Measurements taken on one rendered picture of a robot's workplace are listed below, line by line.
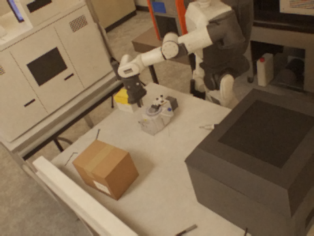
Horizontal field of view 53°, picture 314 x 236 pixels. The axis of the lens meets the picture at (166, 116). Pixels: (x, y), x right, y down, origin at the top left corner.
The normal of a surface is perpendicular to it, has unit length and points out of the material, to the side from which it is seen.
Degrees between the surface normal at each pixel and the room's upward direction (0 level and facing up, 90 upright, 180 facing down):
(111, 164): 0
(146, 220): 0
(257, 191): 51
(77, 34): 90
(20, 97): 90
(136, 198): 0
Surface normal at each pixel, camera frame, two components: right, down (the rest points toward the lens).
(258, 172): -0.24, -0.75
